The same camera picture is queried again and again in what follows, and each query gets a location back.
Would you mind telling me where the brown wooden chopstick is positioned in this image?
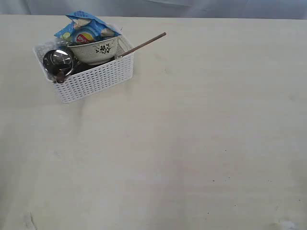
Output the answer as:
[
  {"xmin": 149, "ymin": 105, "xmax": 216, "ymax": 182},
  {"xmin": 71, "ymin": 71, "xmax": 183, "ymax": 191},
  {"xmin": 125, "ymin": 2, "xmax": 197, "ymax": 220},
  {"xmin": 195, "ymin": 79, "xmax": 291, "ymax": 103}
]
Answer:
[{"xmin": 117, "ymin": 32, "xmax": 166, "ymax": 58}]

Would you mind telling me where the dark wooden spoon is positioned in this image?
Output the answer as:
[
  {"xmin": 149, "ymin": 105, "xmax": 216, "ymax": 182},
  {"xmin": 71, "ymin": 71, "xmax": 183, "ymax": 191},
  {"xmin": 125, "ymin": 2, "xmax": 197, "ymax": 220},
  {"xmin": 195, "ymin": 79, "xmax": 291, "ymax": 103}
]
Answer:
[{"xmin": 55, "ymin": 71, "xmax": 66, "ymax": 84}]

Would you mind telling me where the white plastic woven basket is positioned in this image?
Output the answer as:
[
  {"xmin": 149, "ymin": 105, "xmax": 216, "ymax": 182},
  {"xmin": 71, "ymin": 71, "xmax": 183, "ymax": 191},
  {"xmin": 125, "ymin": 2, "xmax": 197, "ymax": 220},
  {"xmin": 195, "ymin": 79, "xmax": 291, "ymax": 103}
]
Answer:
[{"xmin": 33, "ymin": 35, "xmax": 134, "ymax": 104}]

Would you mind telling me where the speckled ceramic floral bowl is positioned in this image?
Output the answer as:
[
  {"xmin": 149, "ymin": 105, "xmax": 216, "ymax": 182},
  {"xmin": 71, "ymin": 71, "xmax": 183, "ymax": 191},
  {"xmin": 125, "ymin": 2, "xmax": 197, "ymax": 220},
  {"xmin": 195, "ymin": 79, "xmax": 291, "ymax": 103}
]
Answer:
[{"xmin": 68, "ymin": 36, "xmax": 119, "ymax": 65}]

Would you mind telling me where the blue Lays chip bag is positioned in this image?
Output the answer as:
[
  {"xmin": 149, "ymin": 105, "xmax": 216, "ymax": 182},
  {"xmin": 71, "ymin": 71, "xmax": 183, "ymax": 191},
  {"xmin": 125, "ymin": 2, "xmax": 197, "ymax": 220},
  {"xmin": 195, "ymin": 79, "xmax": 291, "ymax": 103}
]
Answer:
[{"xmin": 54, "ymin": 11, "xmax": 121, "ymax": 45}]

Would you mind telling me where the stainless steel cup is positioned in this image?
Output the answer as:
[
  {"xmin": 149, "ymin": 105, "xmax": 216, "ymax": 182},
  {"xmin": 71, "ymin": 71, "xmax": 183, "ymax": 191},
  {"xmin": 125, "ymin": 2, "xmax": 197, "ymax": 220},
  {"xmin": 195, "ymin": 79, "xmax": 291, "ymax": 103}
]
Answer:
[{"xmin": 43, "ymin": 46, "xmax": 75, "ymax": 78}]

